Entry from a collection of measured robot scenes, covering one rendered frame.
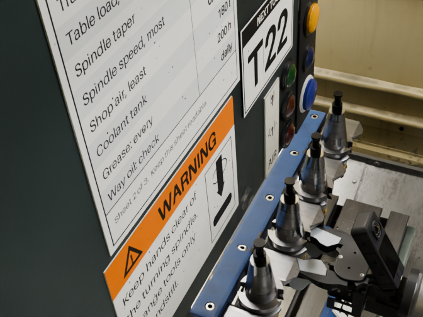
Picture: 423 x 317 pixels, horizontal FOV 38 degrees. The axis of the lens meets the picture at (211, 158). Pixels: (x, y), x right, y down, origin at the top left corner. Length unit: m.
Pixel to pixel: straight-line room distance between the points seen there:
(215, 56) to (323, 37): 1.05
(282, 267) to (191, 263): 0.48
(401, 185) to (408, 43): 0.38
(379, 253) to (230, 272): 0.21
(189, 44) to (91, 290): 0.14
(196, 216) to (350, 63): 1.06
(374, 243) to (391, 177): 0.72
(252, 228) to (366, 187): 0.68
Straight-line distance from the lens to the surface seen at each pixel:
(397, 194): 1.56
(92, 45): 0.26
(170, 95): 0.33
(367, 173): 1.58
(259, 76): 0.45
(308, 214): 0.96
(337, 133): 1.04
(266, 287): 0.83
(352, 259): 0.92
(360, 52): 1.41
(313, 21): 0.53
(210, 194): 0.41
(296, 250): 0.91
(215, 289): 0.86
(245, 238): 0.92
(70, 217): 0.27
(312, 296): 1.25
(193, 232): 0.41
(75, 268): 0.29
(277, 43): 0.47
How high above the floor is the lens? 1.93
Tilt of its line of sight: 43 degrees down
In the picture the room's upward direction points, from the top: 5 degrees counter-clockwise
